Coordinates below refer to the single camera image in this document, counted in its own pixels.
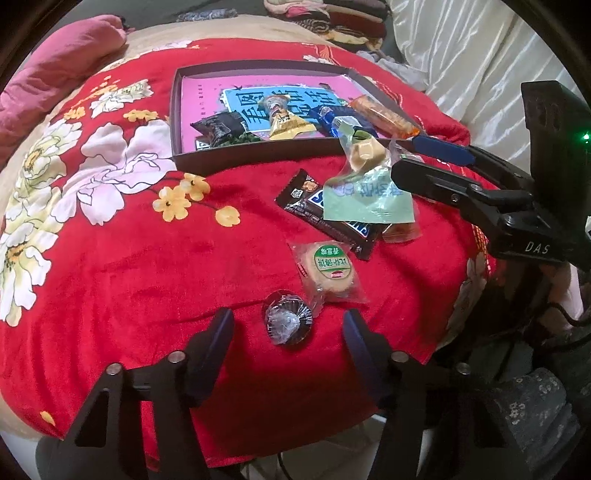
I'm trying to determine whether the grey floral cloth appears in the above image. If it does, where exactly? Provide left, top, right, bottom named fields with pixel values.
left=494, top=369, right=583, bottom=462

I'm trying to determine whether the pink book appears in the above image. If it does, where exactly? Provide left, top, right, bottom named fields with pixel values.
left=182, top=74, right=370, bottom=151

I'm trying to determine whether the brown chocolate bar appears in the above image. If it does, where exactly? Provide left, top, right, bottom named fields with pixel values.
left=274, top=168, right=386, bottom=261

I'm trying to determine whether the orange bread packet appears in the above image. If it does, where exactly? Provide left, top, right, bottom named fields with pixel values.
left=348, top=95, right=422, bottom=139

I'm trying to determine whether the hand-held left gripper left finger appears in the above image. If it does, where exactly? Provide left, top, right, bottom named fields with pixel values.
left=46, top=308, right=236, bottom=480

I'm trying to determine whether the pink quilt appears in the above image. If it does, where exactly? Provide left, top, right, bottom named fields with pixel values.
left=0, top=14, right=130, bottom=167

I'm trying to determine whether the clear pale green snack bag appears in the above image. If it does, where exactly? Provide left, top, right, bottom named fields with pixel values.
left=322, top=131, right=423, bottom=243

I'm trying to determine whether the black snack packet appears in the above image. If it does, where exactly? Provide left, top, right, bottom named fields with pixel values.
left=190, top=111, right=259, bottom=149

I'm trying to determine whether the dark patterned cloth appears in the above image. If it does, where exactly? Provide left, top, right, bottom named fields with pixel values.
left=178, top=8, right=232, bottom=23

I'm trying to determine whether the blue snack packet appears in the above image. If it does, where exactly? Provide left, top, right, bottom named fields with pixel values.
left=308, top=105, right=370, bottom=139

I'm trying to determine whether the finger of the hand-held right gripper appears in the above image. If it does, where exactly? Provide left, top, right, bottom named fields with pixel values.
left=412, top=135, right=532, bottom=190
left=390, top=158, right=532, bottom=217

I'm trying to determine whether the yellow cartoon snack packet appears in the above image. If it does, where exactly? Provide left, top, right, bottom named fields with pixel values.
left=257, top=95, right=311, bottom=140

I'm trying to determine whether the pile of folded clothes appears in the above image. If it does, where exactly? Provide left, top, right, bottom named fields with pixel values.
left=263, top=0, right=389, bottom=51

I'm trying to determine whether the round pastry packet green label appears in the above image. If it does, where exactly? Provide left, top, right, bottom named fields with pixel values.
left=288, top=240, right=370, bottom=305

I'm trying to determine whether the pale crumpled cloth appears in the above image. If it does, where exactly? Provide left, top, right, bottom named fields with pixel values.
left=358, top=48, right=430, bottom=90

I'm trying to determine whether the dark shallow cardboard box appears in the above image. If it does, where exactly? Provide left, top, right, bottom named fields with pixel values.
left=171, top=59, right=423, bottom=175

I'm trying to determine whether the red floral blanket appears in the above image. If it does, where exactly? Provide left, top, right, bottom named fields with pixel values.
left=0, top=39, right=497, bottom=467

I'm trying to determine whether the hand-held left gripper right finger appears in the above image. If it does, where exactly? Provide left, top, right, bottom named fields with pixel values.
left=342, top=308, right=522, bottom=480

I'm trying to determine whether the foil candy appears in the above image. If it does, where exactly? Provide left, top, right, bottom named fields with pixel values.
left=262, top=290, right=315, bottom=346

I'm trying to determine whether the white satin curtain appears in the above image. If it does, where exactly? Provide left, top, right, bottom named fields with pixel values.
left=388, top=0, right=591, bottom=167

